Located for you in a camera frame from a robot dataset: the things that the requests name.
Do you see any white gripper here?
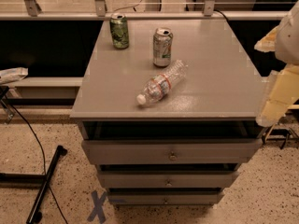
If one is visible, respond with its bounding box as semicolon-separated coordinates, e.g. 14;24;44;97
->
254;1;299;127

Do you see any clear plastic water bottle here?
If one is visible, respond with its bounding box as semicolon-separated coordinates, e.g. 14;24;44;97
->
136;60;188;105

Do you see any top grey drawer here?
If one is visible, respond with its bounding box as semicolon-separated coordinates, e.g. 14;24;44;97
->
81;139;262;165

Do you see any grey drawer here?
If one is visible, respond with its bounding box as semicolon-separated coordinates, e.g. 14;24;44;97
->
81;139;262;165
98;171;239;189
108;192;224;205

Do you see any grey drawer cabinet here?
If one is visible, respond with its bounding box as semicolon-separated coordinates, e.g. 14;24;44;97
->
71;20;264;205

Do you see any white green soda can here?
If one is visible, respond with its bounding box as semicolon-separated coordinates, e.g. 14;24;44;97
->
153;27;173;67

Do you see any middle grey drawer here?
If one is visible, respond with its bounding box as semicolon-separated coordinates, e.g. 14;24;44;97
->
98;171;239;189

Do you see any bottom grey drawer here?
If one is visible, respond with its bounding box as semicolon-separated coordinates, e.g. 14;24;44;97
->
108;192;224;205

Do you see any blue tape cross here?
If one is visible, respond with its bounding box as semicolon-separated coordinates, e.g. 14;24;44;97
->
87;190;107;224

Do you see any white plastic bag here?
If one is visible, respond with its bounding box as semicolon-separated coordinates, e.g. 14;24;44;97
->
0;67;28;84

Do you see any black metal stand base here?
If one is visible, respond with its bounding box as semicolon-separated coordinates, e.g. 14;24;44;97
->
0;146;67;224

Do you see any black cable behind cabinet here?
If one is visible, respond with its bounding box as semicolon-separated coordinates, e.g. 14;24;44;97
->
213;8;230;22

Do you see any metal railing frame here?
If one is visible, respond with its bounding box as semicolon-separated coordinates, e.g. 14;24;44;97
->
0;0;298;20

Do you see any black floor cable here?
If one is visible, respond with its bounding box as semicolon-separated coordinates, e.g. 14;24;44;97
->
0;93;69;224

